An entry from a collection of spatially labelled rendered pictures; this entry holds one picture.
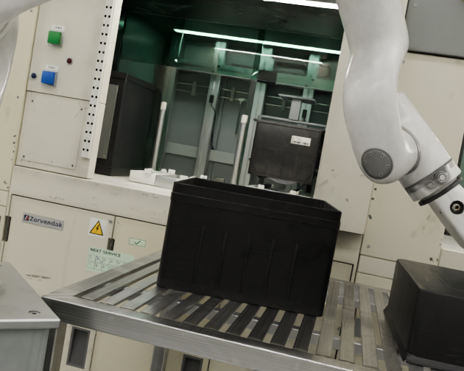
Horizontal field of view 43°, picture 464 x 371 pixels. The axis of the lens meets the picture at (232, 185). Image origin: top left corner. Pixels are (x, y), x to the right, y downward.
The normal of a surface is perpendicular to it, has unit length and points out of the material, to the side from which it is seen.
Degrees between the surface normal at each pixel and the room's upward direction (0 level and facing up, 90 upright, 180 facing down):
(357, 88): 77
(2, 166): 90
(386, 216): 90
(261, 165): 90
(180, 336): 90
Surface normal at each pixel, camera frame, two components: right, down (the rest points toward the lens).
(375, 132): -0.44, 0.24
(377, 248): -0.20, 0.02
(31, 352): 0.54, 0.14
